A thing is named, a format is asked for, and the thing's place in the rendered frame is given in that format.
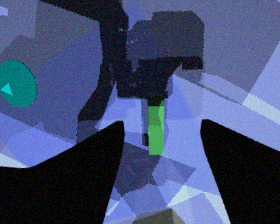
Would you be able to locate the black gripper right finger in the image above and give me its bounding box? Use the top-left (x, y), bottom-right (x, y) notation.
top-left (200, 119), bottom-right (280, 224)

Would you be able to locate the cyan circle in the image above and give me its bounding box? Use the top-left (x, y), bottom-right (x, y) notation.
top-left (0, 59), bottom-right (37, 108)

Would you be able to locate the green rectangular post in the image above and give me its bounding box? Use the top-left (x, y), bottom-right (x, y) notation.
top-left (147, 96), bottom-right (165, 156)

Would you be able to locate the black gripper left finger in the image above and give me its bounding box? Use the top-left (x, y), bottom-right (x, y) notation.
top-left (0, 121), bottom-right (125, 224)

